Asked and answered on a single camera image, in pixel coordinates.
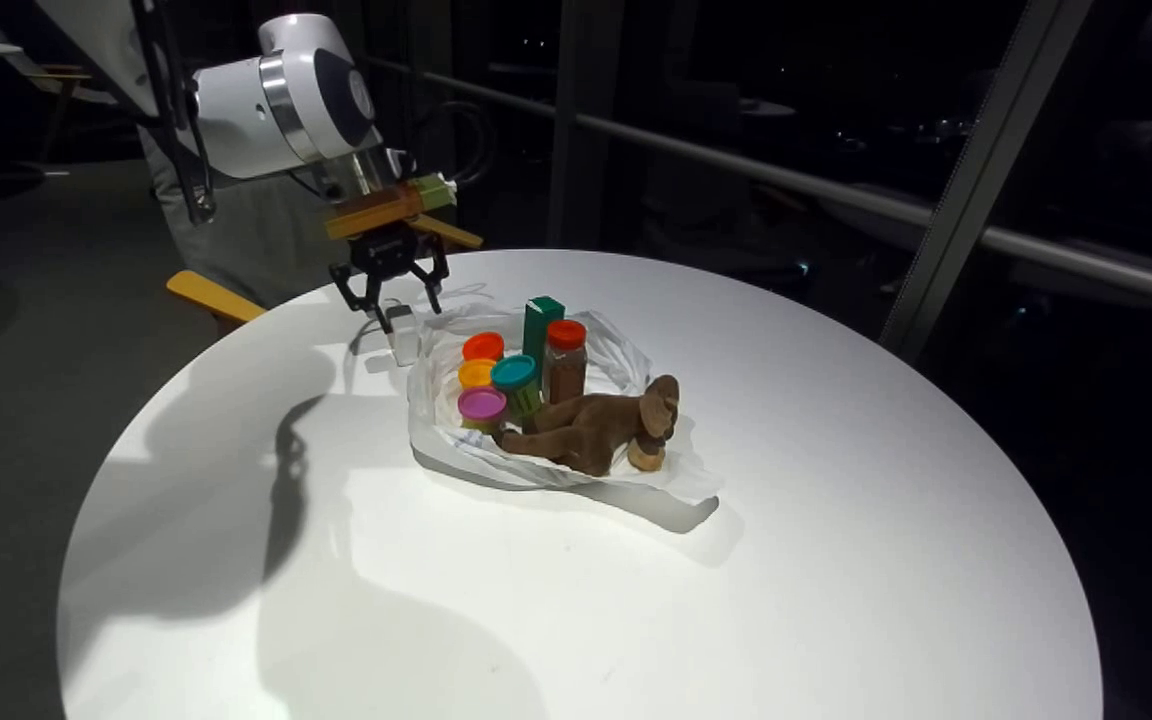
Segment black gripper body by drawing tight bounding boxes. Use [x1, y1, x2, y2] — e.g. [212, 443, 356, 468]
[348, 229, 447, 281]

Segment white plastic bag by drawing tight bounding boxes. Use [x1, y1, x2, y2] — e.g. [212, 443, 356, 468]
[388, 295, 714, 534]

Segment yellow lid dough cup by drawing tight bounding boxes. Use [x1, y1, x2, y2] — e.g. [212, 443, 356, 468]
[460, 359, 494, 391]

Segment green rectangular box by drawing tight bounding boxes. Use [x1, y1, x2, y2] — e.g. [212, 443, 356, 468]
[524, 295, 564, 365]

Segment teal lid dough cup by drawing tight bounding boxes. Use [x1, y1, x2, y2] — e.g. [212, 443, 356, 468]
[490, 355, 538, 416]

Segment purple lid dough cup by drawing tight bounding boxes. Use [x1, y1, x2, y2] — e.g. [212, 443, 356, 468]
[455, 387, 508, 430]

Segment brown jar red lid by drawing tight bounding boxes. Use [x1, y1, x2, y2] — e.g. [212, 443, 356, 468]
[542, 319, 586, 404]

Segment brown plush toy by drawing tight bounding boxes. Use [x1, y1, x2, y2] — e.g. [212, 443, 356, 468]
[490, 375, 679, 475]

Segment orange lid dough cup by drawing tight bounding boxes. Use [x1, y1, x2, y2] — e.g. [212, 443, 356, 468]
[460, 332, 504, 359]

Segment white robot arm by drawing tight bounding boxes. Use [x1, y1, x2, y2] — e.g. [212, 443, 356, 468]
[35, 0, 460, 327]

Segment grey armchair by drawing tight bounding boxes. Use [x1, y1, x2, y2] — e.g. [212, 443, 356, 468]
[125, 115, 487, 327]

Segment metal window railing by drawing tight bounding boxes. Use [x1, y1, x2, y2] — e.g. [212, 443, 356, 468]
[375, 57, 1152, 302]

